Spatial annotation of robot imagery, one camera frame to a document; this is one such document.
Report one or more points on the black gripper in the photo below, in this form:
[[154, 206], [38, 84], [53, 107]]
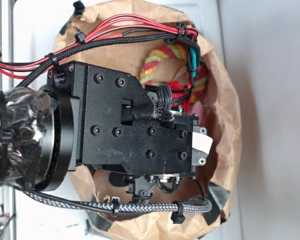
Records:
[[106, 120]]

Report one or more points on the plastic-wrapped robot arm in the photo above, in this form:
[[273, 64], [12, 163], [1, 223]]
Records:
[[27, 138]]

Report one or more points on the red fabric flower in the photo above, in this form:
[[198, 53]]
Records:
[[178, 90]]

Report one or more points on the pink plush bunny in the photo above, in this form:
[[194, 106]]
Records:
[[196, 108]]

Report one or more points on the brown paper bag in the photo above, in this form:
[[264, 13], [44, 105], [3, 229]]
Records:
[[221, 116]]

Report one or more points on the white plastic tray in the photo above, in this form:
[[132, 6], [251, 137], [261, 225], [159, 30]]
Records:
[[36, 24]]

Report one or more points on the multicolour twisted rope toy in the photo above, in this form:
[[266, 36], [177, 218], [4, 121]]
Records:
[[164, 64]]

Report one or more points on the aluminium frame rail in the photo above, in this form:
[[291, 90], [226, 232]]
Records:
[[7, 194]]

